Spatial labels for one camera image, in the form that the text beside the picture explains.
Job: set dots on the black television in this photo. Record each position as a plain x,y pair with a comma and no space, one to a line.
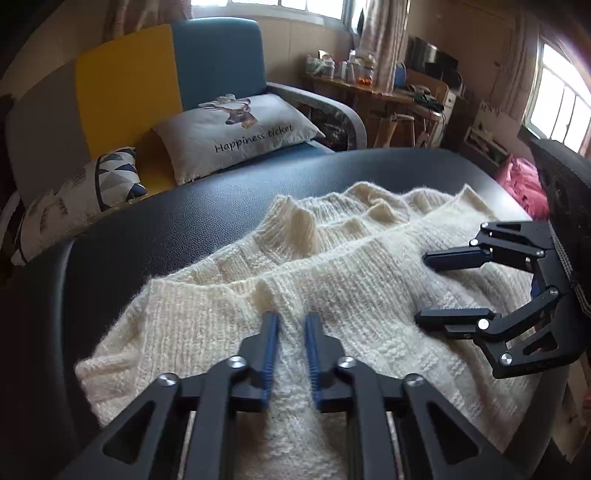
429,55

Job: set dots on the row of jars and bottles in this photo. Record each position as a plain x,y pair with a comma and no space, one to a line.
332,67

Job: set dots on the wooden side table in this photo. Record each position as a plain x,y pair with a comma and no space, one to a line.
364,94

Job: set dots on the cream knit sweater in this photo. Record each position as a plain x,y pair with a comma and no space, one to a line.
360,286

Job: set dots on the triangle pattern pillow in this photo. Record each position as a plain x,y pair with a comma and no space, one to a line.
92,189

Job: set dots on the white framed window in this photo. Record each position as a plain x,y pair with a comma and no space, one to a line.
277,7
563,106

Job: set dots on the pink patterned curtain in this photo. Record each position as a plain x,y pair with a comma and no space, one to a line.
521,69
383,41
138,16

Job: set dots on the blue yellow grey sofa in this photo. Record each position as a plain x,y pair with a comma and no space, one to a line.
129,87

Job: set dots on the grey deer print pillow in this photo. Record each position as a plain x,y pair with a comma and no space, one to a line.
231,134

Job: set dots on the red ruffled bedspread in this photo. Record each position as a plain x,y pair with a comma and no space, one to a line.
524,184

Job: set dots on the white low shelf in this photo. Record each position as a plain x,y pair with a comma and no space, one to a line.
489,134

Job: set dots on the small wooden chair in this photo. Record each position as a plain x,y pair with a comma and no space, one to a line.
395,127

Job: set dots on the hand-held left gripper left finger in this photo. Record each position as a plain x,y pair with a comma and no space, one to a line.
270,355

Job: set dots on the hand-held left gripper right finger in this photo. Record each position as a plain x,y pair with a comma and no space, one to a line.
311,364

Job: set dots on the white cabinet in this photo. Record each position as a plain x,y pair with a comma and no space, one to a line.
455,110

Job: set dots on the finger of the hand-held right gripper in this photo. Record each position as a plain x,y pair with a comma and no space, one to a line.
455,258
455,318

